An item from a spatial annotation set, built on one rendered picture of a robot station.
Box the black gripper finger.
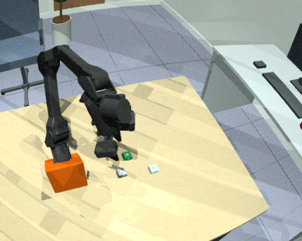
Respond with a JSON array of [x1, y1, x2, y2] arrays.
[[113, 130, 122, 142], [109, 154, 119, 161]]

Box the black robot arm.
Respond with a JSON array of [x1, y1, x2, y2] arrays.
[[37, 45, 135, 164]]

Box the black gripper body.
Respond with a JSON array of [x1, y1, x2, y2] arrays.
[[91, 117, 117, 158]]

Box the green block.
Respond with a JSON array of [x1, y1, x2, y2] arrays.
[[122, 151, 133, 161]]

